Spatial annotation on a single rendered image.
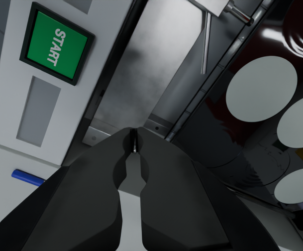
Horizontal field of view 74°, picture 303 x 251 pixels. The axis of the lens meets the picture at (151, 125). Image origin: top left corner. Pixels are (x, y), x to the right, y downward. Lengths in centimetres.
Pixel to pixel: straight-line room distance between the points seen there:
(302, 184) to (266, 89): 23
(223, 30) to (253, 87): 11
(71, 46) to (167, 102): 22
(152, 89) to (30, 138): 18
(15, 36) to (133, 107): 17
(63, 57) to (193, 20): 17
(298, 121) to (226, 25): 19
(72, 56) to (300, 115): 33
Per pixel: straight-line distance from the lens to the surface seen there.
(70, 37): 22
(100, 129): 32
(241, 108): 33
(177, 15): 29
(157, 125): 37
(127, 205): 34
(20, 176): 32
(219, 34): 37
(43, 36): 23
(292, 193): 52
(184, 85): 38
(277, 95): 35
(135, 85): 31
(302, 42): 34
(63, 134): 27
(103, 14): 21
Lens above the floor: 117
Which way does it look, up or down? 59 degrees down
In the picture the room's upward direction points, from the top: 177 degrees clockwise
